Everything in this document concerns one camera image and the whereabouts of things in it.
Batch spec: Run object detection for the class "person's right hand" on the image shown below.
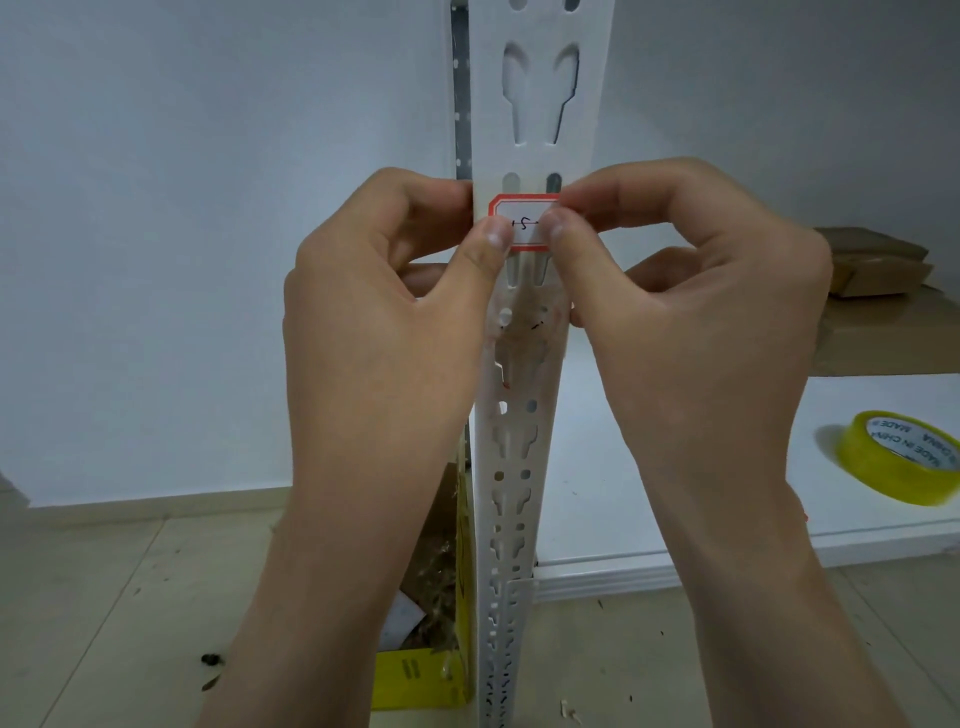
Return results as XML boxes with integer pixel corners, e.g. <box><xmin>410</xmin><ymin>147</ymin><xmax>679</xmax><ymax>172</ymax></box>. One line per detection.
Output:
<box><xmin>540</xmin><ymin>157</ymin><xmax>834</xmax><ymax>492</ymax></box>

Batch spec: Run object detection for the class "person's left forearm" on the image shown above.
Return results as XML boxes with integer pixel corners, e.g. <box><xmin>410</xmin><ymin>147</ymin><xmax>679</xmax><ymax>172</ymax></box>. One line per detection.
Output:
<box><xmin>193</xmin><ymin>450</ymin><xmax>455</xmax><ymax>728</ymax></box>

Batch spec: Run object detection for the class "flat brown cardboard sheet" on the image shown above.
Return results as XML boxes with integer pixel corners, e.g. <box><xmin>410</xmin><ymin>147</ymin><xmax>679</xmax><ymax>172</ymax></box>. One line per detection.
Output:
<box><xmin>808</xmin><ymin>283</ymin><xmax>960</xmax><ymax>378</ymax></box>

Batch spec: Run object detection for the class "small brown cardboard box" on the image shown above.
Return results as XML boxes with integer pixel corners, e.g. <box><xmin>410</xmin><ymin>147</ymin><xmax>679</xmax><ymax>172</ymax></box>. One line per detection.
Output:
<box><xmin>812</xmin><ymin>226</ymin><xmax>932</xmax><ymax>265</ymax></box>
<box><xmin>827</xmin><ymin>253</ymin><xmax>936</xmax><ymax>301</ymax></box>

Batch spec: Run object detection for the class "white shelf board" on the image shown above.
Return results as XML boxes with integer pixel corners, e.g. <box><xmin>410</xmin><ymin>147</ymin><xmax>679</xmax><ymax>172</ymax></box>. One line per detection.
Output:
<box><xmin>534</xmin><ymin>324</ymin><xmax>960</xmax><ymax>603</ymax></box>

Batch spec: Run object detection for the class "white paper scrap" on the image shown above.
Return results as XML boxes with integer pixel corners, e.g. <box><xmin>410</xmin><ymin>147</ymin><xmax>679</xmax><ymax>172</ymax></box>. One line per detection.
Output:
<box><xmin>377</xmin><ymin>591</ymin><xmax>429</xmax><ymax>652</ymax></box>

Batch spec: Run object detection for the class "red-bordered white label sticker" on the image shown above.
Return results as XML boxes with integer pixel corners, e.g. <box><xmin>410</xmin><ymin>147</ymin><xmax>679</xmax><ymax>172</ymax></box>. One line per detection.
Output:
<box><xmin>488</xmin><ymin>192</ymin><xmax>564</xmax><ymax>253</ymax></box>

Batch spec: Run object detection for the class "person's left hand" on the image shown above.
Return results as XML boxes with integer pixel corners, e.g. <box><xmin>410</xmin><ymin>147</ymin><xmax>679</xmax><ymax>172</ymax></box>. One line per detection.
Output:
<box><xmin>282</xmin><ymin>166</ymin><xmax>519</xmax><ymax>481</ymax></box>

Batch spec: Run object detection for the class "yellow adhesive tape roll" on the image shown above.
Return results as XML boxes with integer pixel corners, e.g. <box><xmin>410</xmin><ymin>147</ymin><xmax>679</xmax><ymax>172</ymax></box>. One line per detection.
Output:
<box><xmin>835</xmin><ymin>409</ymin><xmax>960</xmax><ymax>508</ymax></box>

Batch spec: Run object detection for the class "person's right forearm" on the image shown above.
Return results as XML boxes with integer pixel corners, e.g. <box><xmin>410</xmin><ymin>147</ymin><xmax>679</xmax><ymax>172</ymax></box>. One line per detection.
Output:
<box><xmin>643</xmin><ymin>465</ymin><xmax>912</xmax><ymax>728</ymax></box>

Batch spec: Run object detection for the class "white slotted metal shelf post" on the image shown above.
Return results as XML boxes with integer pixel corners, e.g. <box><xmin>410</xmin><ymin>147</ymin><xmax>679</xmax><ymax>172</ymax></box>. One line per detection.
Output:
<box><xmin>449</xmin><ymin>0</ymin><xmax>621</xmax><ymax>728</ymax></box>

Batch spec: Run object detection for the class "yellow cardboard waste box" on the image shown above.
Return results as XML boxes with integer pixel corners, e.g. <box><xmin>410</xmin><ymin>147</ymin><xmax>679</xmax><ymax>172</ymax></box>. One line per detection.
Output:
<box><xmin>370</xmin><ymin>441</ymin><xmax>476</xmax><ymax>712</ymax></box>

